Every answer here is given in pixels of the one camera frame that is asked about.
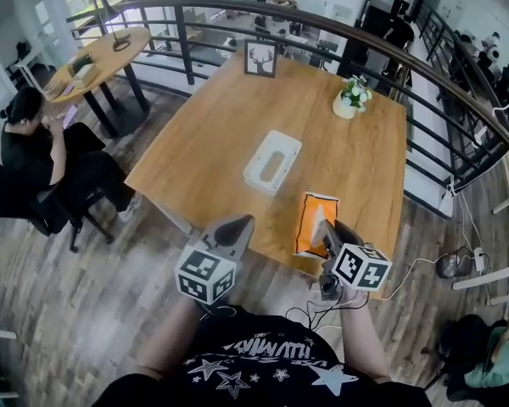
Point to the person's left forearm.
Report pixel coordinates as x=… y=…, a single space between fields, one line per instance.
x=171 y=337

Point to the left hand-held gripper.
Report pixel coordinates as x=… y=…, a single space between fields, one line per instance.
x=205 y=271

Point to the round wooden table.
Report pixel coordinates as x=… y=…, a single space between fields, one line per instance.
x=106 y=55

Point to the black floor bag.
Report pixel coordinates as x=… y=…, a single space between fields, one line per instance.
x=449 y=266

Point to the orange tissues pack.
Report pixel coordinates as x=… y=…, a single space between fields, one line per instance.
x=309 y=227

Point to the white tissue holder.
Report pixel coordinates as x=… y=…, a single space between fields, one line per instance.
x=258 y=168

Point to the deer picture frame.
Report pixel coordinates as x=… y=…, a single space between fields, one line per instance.
x=261 y=59

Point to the person's right forearm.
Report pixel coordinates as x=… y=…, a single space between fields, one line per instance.
x=365 y=341

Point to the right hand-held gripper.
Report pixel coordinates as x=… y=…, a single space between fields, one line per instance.
x=362 y=267

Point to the tan tissue box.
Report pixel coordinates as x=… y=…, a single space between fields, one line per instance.
x=85 y=75

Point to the black metal railing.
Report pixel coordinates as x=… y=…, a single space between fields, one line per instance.
x=237 y=3

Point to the black office chair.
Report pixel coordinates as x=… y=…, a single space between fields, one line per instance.
x=46 y=219

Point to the black desk lamp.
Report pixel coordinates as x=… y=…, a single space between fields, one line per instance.
x=119 y=42

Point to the pink phone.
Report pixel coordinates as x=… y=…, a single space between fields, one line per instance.
x=70 y=115

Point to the black star print shirt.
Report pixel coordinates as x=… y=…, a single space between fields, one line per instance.
x=258 y=367

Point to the white vase with flowers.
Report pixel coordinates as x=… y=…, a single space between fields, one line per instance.
x=347 y=104

